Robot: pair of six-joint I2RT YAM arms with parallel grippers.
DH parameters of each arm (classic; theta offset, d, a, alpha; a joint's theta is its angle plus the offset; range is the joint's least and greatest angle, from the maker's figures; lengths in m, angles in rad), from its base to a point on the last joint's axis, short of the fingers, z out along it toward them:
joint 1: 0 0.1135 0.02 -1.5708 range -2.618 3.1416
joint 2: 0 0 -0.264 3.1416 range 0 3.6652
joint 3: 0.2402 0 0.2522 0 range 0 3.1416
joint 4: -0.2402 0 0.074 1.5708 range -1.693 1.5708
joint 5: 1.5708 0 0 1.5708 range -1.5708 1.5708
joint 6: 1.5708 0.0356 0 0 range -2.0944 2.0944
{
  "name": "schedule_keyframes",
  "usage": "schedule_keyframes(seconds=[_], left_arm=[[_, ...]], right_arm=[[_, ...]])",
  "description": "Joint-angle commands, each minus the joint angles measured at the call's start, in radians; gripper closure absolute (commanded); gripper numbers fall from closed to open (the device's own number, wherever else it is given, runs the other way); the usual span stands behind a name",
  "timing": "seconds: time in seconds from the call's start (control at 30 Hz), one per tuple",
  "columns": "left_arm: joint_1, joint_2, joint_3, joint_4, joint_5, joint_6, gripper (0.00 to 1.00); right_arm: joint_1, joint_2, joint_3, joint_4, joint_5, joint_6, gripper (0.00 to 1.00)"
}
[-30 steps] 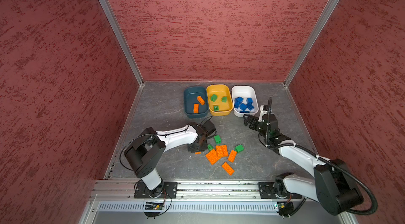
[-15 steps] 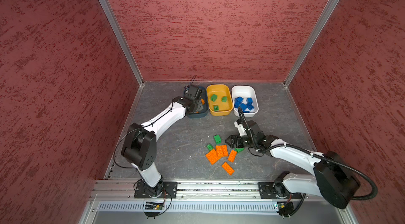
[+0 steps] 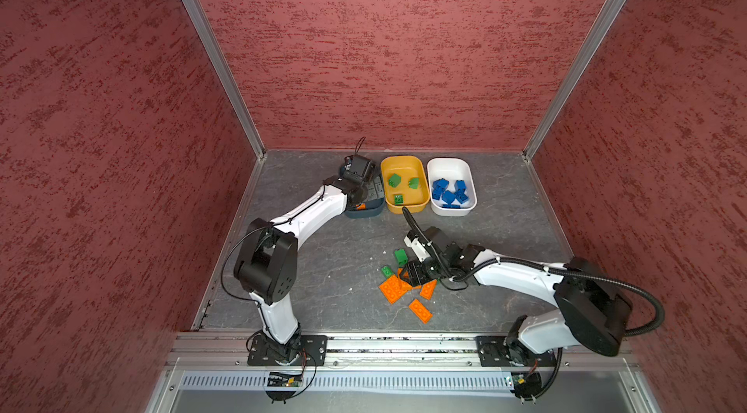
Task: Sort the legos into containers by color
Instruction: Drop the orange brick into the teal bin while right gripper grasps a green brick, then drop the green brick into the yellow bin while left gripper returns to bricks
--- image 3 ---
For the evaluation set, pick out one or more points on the dark teal plastic bin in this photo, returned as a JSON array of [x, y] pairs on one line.
[[374, 200]]

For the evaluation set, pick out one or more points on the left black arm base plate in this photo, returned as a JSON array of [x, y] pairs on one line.
[[263, 351]]

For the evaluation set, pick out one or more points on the left circuit board with wires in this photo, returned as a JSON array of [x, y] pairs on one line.
[[284, 386]]

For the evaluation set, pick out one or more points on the left aluminium corner post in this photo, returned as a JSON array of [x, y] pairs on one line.
[[223, 71]]

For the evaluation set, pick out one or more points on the green lego tall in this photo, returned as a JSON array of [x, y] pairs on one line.
[[387, 271]]

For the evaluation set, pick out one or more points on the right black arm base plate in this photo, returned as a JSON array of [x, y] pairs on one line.
[[503, 351]]

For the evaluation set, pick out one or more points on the white plastic bin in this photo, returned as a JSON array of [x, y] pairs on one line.
[[452, 169]]

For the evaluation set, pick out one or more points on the right circuit board with wires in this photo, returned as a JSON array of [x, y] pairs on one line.
[[526, 387]]

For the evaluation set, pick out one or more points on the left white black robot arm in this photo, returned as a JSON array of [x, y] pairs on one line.
[[266, 256]]

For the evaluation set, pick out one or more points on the right aluminium corner post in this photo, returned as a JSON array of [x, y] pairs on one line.
[[598, 32]]

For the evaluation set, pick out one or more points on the aluminium corner post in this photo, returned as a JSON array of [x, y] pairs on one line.
[[223, 71], [598, 32]]

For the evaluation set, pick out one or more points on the circuit board with wires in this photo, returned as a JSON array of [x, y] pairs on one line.
[[526, 387], [284, 386]]

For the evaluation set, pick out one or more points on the blue lego pair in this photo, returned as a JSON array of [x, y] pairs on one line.
[[441, 184]]

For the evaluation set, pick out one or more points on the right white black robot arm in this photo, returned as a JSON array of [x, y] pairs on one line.
[[588, 308]]

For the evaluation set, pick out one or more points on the orange lego bottom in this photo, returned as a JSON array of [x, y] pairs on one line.
[[420, 311]]

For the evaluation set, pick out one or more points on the aluminium front rail frame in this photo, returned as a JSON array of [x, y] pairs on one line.
[[216, 371]]

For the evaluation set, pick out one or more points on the orange lego large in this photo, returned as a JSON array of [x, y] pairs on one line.
[[391, 289]]

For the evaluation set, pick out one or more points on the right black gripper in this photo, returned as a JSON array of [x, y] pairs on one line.
[[414, 273]]

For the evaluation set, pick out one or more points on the blue lego small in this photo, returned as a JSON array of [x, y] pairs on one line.
[[460, 185]]

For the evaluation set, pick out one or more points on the yellow plastic bin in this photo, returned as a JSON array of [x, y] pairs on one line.
[[407, 167]]

